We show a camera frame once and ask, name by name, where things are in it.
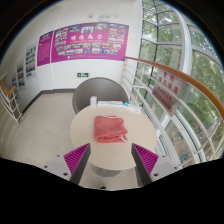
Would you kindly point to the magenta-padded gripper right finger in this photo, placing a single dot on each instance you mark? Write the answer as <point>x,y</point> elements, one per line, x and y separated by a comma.
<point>146,159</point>

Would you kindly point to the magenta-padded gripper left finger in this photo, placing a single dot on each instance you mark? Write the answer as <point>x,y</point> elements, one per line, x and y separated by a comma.
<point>76,158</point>

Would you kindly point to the pink terry towel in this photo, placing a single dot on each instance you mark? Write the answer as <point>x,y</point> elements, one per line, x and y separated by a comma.
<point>110,129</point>

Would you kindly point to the clear red-lettered warning sign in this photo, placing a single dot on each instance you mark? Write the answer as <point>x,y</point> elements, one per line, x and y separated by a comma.
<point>168,90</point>

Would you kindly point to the grey round-backed chair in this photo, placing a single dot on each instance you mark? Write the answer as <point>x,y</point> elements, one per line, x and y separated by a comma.
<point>100,88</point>

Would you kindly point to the short white stair railing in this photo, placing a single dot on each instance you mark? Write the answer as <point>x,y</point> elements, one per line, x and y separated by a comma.
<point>11,106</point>

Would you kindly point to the green exit sign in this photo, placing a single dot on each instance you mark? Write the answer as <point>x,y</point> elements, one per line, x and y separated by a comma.
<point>82,74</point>

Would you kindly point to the white railing with orange handrail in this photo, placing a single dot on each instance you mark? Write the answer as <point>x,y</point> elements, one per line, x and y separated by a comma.
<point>190,80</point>

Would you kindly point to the narrow magenta text poster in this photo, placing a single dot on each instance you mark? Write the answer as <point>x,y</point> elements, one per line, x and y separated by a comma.
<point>44,48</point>

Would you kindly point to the large magenta photo poster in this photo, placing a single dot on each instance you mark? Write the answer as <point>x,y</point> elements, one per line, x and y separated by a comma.
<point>90,42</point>

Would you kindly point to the white photo wall board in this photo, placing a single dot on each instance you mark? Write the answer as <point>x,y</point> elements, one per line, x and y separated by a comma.
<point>21,74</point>
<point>14,83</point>
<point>31,60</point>

